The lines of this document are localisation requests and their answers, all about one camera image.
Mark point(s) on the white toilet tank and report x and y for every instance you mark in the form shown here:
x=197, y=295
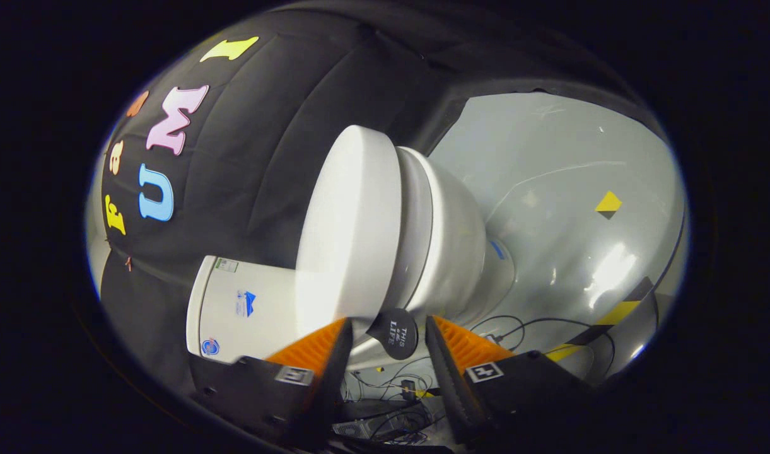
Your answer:
x=258, y=315

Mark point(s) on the black backdrop cloth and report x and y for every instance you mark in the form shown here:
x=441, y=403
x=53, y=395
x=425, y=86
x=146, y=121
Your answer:
x=252, y=164

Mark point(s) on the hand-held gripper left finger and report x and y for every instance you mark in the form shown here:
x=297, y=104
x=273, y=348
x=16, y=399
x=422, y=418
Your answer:
x=337, y=378

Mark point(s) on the small white adapter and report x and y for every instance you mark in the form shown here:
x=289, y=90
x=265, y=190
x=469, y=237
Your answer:
x=490, y=338

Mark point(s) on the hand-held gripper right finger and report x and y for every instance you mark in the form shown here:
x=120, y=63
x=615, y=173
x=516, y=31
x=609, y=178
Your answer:
x=448, y=378

